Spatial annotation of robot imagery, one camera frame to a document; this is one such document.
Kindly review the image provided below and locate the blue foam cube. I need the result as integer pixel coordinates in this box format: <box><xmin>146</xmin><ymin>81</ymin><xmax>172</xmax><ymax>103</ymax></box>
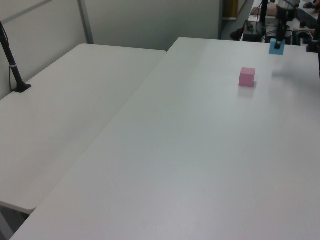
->
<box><xmin>268</xmin><ymin>38</ymin><xmax>286</xmax><ymax>56</ymax></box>

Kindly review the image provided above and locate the grey metal partition post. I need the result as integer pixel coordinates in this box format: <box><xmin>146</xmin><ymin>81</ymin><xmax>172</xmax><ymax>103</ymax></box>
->
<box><xmin>76</xmin><ymin>0</ymin><xmax>95</xmax><ymax>45</ymax></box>
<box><xmin>217</xmin><ymin>0</ymin><xmax>225</xmax><ymax>40</ymax></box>

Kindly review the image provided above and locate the black keyboard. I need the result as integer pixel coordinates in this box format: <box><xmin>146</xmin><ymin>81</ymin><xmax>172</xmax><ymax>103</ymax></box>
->
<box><xmin>294</xmin><ymin>7</ymin><xmax>320</xmax><ymax>26</ymax></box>

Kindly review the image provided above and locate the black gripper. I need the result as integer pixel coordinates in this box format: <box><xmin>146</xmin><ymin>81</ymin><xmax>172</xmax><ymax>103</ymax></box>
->
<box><xmin>274</xmin><ymin>5</ymin><xmax>297</xmax><ymax>50</ymax></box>

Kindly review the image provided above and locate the pink foam cube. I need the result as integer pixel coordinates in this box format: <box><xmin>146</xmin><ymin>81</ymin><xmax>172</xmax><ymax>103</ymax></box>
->
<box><xmin>238</xmin><ymin>67</ymin><xmax>257</xmax><ymax>88</ymax></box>

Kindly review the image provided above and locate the black monitor stand pole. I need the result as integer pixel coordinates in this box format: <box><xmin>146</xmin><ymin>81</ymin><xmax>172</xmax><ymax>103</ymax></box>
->
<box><xmin>259</xmin><ymin>0</ymin><xmax>270</xmax><ymax>25</ymax></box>

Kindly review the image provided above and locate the black camera pole with base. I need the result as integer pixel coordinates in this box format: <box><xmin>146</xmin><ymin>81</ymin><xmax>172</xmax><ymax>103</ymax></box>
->
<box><xmin>0</xmin><ymin>20</ymin><xmax>33</xmax><ymax>94</ymax></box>

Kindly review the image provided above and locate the black table clamp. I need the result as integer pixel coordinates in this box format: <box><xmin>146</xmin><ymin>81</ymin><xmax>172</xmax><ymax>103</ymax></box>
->
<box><xmin>305</xmin><ymin>21</ymin><xmax>320</xmax><ymax>54</ymax></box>

